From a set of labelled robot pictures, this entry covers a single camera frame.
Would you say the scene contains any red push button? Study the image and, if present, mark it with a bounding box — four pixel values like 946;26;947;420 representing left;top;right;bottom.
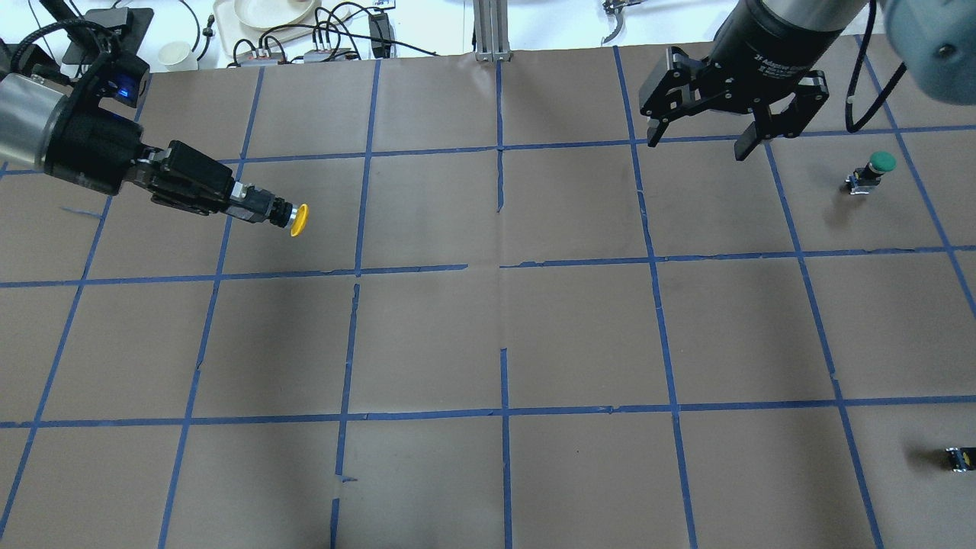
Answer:
945;446;976;473

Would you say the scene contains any yellow push button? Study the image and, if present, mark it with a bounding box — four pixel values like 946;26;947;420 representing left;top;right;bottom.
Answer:
223;181;308;237

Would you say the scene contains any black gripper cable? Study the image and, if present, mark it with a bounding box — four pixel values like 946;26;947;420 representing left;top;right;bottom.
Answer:
843;0;912;134

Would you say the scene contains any beige tray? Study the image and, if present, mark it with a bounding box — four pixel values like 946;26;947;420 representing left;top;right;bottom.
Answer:
212;1;325;56

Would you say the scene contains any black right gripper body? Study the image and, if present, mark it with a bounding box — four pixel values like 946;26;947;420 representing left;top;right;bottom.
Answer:
708;1;840;114

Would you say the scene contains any brown paper table mat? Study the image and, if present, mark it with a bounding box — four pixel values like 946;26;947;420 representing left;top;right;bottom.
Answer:
2;36;974;548

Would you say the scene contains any aluminium frame post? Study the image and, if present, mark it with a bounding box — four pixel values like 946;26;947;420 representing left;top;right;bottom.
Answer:
473;0;512;63

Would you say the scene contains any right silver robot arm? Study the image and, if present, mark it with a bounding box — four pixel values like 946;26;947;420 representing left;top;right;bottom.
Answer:
639;1;975;160

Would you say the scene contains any beige plate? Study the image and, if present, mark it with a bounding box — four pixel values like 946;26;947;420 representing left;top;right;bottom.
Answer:
231;1;318;31

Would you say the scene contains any white paper cup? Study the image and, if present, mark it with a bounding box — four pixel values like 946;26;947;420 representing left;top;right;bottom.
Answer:
157;41;199;72

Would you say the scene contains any black monitor stand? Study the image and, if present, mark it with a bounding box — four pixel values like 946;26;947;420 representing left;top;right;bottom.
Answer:
40;1;156;66

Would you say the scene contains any black power adapter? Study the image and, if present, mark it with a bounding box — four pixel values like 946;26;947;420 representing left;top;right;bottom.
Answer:
368;11;393;59

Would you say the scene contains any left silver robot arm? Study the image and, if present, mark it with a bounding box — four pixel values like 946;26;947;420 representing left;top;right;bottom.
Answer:
2;74;254;216

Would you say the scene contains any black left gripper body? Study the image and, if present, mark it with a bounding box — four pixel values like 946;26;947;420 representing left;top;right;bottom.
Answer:
46;98;149;195

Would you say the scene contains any green push button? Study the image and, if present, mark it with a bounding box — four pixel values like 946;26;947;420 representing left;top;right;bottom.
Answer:
841;152;898;197

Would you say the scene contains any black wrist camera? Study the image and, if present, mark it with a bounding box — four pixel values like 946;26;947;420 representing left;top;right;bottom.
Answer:
79;51;149;109

